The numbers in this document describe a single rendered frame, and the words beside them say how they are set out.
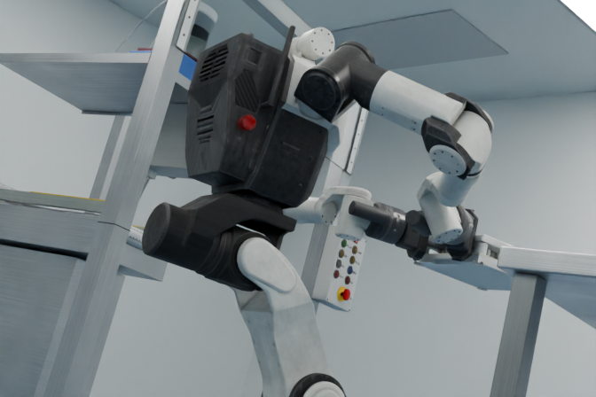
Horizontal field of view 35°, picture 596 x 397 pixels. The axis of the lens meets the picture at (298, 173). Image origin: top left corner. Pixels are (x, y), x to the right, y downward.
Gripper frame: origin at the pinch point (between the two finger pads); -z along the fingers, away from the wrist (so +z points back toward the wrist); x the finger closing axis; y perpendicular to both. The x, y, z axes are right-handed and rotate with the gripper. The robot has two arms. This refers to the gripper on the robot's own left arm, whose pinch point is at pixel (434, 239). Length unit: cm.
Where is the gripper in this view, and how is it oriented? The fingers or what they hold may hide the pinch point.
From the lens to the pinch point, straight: 237.5
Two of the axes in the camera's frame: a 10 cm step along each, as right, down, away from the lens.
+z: -8.9, -3.0, -3.4
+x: -2.3, 9.4, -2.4
